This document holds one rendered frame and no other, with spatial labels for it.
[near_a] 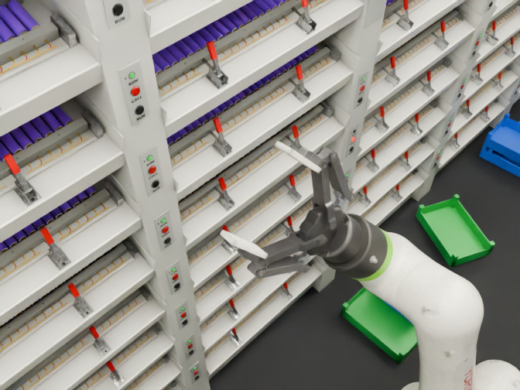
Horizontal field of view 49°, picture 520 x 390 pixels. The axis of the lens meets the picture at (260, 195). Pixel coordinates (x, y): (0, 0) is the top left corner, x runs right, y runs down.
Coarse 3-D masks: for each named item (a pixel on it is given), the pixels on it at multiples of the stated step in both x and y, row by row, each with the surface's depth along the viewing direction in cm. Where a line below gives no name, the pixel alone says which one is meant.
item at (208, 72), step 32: (256, 0) 128; (288, 0) 130; (320, 0) 135; (352, 0) 137; (224, 32) 122; (256, 32) 125; (288, 32) 128; (320, 32) 131; (160, 64) 115; (192, 64) 116; (224, 64) 120; (256, 64) 122; (160, 96) 113; (192, 96) 114; (224, 96) 119
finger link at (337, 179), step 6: (330, 150) 78; (330, 156) 77; (336, 156) 78; (330, 162) 78; (336, 162) 78; (330, 168) 80; (336, 168) 79; (330, 174) 81; (336, 174) 79; (342, 174) 80; (330, 180) 82; (336, 180) 81; (342, 180) 81; (336, 186) 82; (342, 186) 81; (342, 192) 82; (348, 192) 82; (348, 198) 83
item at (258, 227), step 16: (304, 192) 177; (256, 208) 171; (272, 208) 172; (288, 208) 173; (256, 224) 169; (272, 224) 170; (256, 240) 169; (192, 256) 160; (208, 256) 161; (224, 256) 162; (192, 272) 158; (208, 272) 159
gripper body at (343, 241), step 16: (320, 208) 82; (336, 208) 83; (304, 224) 82; (320, 224) 82; (352, 224) 84; (304, 240) 82; (336, 240) 84; (352, 240) 84; (320, 256) 85; (336, 256) 84; (352, 256) 85
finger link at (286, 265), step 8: (288, 256) 84; (248, 264) 80; (272, 264) 81; (280, 264) 81; (288, 264) 82; (296, 264) 82; (256, 272) 78; (264, 272) 79; (272, 272) 80; (280, 272) 81; (288, 272) 82; (304, 272) 84
